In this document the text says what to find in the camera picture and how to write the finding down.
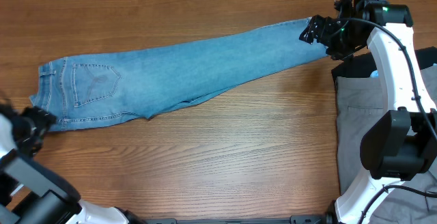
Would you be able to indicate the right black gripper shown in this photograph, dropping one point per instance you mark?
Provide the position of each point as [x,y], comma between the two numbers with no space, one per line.
[326,24]

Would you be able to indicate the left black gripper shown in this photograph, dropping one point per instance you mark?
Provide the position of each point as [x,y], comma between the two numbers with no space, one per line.
[48,120]

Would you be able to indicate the light blue denim jeans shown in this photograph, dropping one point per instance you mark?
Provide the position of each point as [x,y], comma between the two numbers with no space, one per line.
[99,90]

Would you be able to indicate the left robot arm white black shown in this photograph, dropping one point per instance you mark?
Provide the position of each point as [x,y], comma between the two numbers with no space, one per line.
[31,193]

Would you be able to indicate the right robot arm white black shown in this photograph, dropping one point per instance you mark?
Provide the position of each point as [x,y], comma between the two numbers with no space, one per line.
[402,143]

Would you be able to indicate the black folded garment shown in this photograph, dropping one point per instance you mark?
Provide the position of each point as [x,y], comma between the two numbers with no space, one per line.
[364,65]

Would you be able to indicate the light blue folded garment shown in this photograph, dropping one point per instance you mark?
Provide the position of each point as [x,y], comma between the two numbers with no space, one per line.
[374,74]

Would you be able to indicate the grey folded trousers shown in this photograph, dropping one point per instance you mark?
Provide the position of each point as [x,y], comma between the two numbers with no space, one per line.
[360,106]

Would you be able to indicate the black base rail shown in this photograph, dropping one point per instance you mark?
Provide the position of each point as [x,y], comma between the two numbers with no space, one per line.
[294,219]

